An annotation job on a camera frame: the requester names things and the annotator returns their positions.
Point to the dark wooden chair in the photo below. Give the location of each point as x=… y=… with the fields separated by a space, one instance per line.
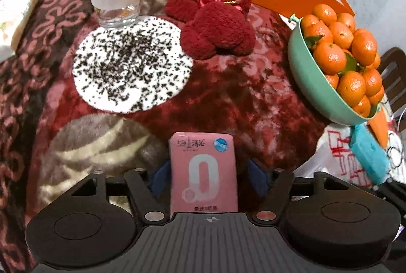
x=393 y=67

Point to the pink tissue packet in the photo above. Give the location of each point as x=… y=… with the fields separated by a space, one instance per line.
x=203 y=171

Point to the teal plush cloth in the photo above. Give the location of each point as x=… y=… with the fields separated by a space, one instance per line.
x=368 y=155

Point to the orange honeycomb rubber insole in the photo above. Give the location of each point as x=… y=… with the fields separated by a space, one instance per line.
x=379 y=127

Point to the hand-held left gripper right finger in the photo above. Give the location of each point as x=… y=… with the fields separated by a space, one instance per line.
x=258 y=178

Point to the white plastic bag red print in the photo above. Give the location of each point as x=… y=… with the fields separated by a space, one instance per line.
x=336 y=146

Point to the dark red plush bear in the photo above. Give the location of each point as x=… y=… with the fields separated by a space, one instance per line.
x=219 y=28

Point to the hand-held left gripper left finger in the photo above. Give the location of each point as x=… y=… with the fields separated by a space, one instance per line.
x=160 y=179

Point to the pile of tangerines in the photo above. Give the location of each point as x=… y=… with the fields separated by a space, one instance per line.
x=330 y=57

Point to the green bowl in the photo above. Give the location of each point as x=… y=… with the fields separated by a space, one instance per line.
x=304 y=70

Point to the patterned fleece blanket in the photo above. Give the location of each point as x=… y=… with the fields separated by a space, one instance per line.
x=238 y=95

